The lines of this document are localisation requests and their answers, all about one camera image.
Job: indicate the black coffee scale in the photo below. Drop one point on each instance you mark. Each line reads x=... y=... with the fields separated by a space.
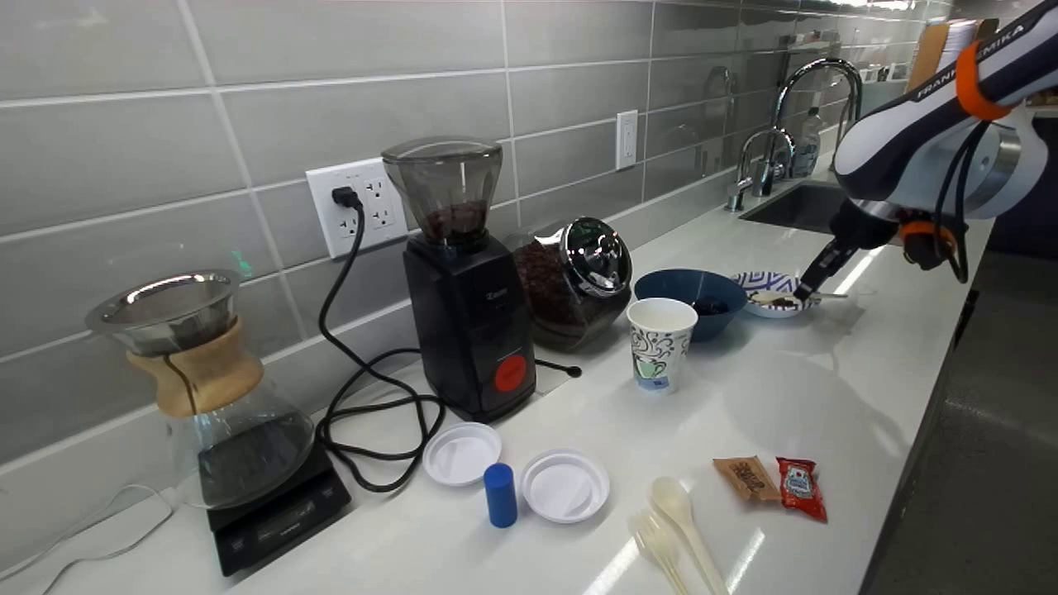
x=276 y=522

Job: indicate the red ketchup packet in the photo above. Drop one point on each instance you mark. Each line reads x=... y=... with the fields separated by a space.
x=801 y=487

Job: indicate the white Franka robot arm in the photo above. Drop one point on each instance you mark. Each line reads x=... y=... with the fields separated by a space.
x=913 y=121

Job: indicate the dark blue bowl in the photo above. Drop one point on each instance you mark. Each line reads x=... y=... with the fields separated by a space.
x=714 y=297

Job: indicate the blue patterned paper plate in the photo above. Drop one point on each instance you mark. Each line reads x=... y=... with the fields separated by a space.
x=761 y=280

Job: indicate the glass pour-over carafe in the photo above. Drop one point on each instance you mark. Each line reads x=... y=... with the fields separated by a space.
x=232 y=431

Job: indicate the small blue cylinder cap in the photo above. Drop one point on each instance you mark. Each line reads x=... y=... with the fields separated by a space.
x=500 y=496

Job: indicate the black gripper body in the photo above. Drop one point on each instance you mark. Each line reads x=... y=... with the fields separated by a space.
x=864 y=229

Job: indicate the glass jar of coffee beans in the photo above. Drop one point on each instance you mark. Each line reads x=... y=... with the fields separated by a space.
x=574 y=284

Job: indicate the small chrome faucet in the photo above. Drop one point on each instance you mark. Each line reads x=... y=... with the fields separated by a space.
x=766 y=153

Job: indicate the white round saucer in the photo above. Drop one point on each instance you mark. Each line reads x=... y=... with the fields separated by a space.
x=562 y=482

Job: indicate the white wall outlet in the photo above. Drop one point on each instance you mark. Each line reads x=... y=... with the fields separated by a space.
x=373 y=209

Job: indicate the brown sugar packet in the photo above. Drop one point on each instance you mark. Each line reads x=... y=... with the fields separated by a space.
x=744 y=480

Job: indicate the white wall switch plate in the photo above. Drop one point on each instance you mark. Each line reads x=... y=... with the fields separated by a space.
x=625 y=136

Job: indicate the dark sink basin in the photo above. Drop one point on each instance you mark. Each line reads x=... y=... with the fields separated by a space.
x=797 y=205

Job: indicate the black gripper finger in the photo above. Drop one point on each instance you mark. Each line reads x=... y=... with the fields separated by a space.
x=838 y=267
x=818 y=267

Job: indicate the white plastic cup lid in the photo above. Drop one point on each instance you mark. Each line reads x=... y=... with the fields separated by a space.
x=465 y=455

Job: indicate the black coffee grinder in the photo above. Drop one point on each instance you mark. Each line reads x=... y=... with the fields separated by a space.
x=468 y=318

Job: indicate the tall chrome faucet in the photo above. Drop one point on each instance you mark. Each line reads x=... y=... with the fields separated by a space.
x=820 y=68

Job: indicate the patterned paper cup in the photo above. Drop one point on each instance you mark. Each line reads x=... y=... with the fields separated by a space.
x=658 y=350

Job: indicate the cream plastic cutlery piece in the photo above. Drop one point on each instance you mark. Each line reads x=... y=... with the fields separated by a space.
x=651 y=547
x=673 y=496

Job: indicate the thin black stick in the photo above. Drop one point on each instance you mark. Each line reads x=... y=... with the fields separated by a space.
x=574 y=372

